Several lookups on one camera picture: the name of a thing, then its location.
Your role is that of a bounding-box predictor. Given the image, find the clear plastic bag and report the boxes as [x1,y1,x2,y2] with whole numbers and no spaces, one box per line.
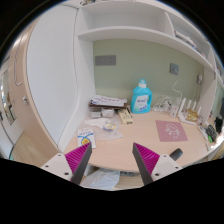
[85,118,123,141]

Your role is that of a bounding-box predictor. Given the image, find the small white box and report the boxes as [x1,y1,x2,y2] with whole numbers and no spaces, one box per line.
[101,108,115,118]

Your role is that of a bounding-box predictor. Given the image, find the white wardrobe cabinet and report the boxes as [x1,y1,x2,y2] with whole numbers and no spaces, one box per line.
[26,4,95,151]

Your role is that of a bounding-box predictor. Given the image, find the black calculator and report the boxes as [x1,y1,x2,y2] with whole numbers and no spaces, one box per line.
[206,125,217,142]

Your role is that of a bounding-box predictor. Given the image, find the white wall shelf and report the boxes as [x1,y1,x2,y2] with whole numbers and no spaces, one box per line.
[78,26,215,70]

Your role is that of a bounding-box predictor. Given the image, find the yellow patterned small box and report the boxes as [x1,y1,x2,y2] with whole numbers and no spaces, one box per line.
[118,109,133,124]

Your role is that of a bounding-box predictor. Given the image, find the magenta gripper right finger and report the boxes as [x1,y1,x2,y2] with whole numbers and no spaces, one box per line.
[132,143,182,185]

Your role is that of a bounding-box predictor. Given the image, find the pink mouse pad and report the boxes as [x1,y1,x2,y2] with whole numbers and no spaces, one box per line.
[156,120,188,142]

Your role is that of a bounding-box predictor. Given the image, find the grey wall socket panel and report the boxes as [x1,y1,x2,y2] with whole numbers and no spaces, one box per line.
[95,55,116,66]

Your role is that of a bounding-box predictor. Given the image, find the black computer mouse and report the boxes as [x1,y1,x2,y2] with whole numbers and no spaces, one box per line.
[170,148,183,161]

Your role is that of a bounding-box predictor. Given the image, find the blue white booklet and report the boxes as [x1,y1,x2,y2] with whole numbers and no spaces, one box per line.
[77,128,96,148]

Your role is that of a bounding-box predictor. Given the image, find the white power strip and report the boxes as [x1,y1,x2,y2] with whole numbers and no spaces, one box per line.
[153,96,173,113]

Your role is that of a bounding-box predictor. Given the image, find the white charger cable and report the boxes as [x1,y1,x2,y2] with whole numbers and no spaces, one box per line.
[171,77,184,101]

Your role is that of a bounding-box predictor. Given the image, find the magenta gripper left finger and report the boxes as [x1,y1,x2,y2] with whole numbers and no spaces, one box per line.
[42,143,92,185]

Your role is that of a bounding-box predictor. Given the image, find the blue detergent bottle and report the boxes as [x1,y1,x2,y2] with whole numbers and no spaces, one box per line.
[131,79,152,114]

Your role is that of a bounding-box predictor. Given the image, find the grey cloth under desk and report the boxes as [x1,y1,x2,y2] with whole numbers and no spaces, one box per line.
[81,168,120,190]

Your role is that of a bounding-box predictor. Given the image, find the grey wall switch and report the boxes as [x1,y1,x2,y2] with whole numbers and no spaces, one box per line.
[170,63,179,75]

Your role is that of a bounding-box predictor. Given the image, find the stack of papers and books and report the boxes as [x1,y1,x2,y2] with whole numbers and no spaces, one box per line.
[89,95,127,109]

